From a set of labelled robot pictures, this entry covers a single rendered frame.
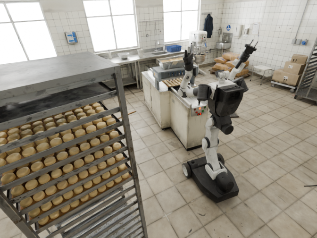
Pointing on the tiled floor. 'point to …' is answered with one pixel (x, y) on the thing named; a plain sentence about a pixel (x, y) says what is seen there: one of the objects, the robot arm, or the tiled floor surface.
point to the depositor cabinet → (158, 100)
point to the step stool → (262, 72)
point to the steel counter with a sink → (157, 53)
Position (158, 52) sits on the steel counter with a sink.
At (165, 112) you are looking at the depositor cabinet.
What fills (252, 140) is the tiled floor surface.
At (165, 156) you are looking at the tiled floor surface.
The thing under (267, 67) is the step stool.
